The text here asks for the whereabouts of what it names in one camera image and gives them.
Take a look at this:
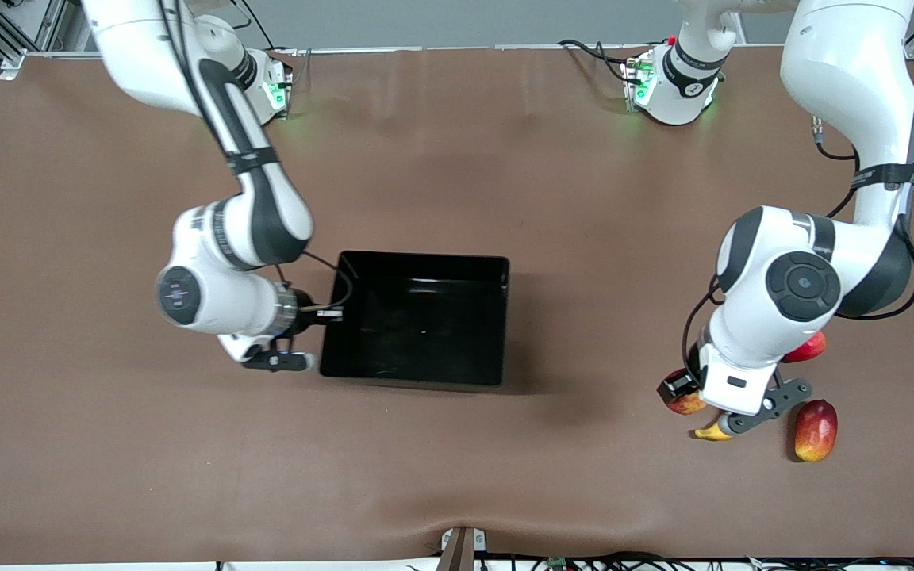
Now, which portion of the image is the red yellow apple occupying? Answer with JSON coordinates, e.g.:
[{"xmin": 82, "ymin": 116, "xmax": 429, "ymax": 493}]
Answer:
[{"xmin": 666, "ymin": 389, "xmax": 708, "ymax": 416}]

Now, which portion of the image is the black plastic box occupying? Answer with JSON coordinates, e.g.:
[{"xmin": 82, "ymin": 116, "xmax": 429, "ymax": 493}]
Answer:
[{"xmin": 319, "ymin": 251, "xmax": 511, "ymax": 388}]

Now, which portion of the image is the red round peach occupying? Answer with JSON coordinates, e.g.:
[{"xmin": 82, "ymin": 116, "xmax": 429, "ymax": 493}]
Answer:
[{"xmin": 781, "ymin": 331, "xmax": 828, "ymax": 364}]

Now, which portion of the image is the red yellow mango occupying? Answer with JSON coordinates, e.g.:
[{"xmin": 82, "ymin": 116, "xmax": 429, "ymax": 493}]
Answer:
[{"xmin": 793, "ymin": 399, "xmax": 839, "ymax": 463}]

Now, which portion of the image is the table cover mat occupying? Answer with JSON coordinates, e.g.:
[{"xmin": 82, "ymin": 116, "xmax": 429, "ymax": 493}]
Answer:
[{"xmin": 0, "ymin": 46, "xmax": 914, "ymax": 565}]

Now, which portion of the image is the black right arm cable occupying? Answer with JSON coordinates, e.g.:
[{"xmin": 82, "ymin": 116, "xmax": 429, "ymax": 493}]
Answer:
[{"xmin": 157, "ymin": 0, "xmax": 355, "ymax": 312}]

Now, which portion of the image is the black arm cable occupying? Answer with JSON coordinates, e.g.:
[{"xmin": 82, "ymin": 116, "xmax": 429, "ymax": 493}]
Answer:
[
  {"xmin": 157, "ymin": 0, "xmax": 355, "ymax": 312},
  {"xmin": 681, "ymin": 117, "xmax": 914, "ymax": 377}
]

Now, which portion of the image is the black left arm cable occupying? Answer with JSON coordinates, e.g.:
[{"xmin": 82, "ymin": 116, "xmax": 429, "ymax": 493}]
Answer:
[{"xmin": 681, "ymin": 117, "xmax": 914, "ymax": 377}]

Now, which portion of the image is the brown stand post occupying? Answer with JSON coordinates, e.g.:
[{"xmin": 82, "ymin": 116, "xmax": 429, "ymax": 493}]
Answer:
[{"xmin": 435, "ymin": 526, "xmax": 490, "ymax": 571}]

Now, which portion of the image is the black base cable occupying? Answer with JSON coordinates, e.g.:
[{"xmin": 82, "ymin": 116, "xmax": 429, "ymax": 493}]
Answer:
[
  {"xmin": 231, "ymin": 0, "xmax": 279, "ymax": 52},
  {"xmin": 557, "ymin": 38, "xmax": 634, "ymax": 84}
]

